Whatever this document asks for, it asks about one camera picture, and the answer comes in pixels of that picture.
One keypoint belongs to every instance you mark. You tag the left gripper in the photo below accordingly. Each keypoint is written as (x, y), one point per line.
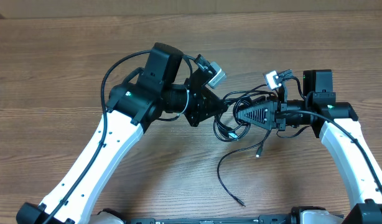
(203, 108)

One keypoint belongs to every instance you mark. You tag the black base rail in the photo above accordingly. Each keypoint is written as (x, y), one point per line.
(228, 220)

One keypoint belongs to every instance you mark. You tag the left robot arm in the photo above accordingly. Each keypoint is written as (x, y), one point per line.
(169, 82)

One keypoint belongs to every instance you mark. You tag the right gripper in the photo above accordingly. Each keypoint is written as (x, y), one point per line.
(267, 113)

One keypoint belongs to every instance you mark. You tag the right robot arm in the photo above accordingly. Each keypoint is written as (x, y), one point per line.
(336, 125)

